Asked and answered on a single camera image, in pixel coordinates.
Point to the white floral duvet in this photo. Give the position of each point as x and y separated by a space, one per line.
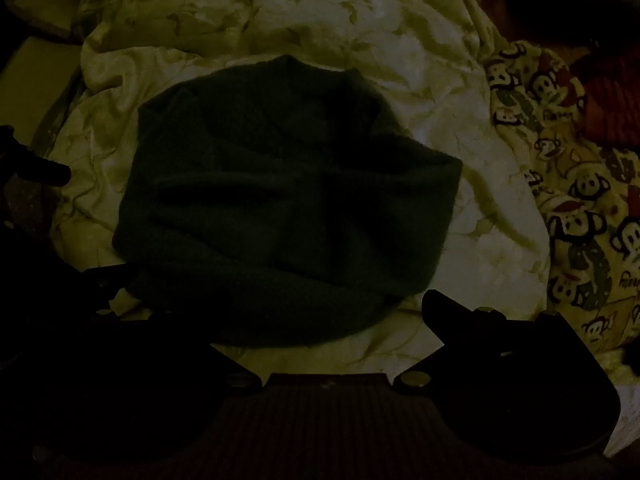
410 60

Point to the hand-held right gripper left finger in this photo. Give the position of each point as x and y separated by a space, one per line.
150 317

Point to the monkey print blanket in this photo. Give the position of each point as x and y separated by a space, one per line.
575 185

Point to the dark green knit garment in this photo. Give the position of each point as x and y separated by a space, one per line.
280 185

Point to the red cloth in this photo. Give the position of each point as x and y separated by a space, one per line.
610 105

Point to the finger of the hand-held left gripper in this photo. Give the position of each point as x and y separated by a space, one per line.
42 170

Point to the dark cloth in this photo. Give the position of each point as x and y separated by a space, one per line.
565 5

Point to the beige pillow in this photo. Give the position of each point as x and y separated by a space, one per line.
45 0

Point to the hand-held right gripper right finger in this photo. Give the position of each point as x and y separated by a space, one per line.
436 310

